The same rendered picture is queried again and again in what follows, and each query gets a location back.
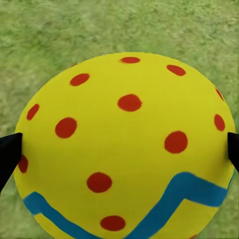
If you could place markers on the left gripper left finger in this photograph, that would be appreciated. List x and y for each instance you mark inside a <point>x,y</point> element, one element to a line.
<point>10,155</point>

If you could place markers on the easter egg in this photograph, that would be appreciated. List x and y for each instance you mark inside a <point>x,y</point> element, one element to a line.
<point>129,145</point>

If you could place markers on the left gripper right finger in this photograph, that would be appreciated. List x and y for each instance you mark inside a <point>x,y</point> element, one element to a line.
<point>233,145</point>

